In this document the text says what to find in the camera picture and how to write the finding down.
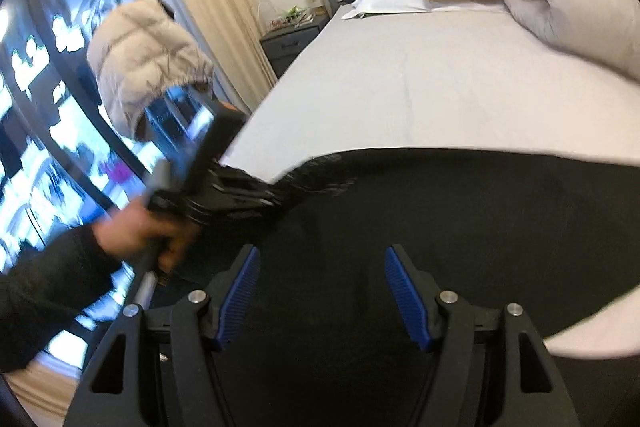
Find black pants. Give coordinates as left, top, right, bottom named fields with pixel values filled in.
left=182, top=150, right=639, bottom=426

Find person's left hand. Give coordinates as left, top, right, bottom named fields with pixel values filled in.
left=91, top=197, right=200, bottom=274

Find left forearm black sleeve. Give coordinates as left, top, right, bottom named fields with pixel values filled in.
left=1, top=225, right=122, bottom=373

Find dark grey nightstand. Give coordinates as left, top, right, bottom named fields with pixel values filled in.
left=260, top=14, right=330, bottom=78

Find folded grey-white duvet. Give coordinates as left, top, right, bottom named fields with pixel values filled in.
left=504, top=0, right=639, bottom=80

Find white pillow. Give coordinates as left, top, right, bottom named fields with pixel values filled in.
left=342, top=0, right=506, bottom=20

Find beige puffer jacket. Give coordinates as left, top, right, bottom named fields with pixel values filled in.
left=87, top=0, right=215, bottom=142

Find white bed mattress sheet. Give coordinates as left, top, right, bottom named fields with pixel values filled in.
left=224, top=11, right=639, bottom=359

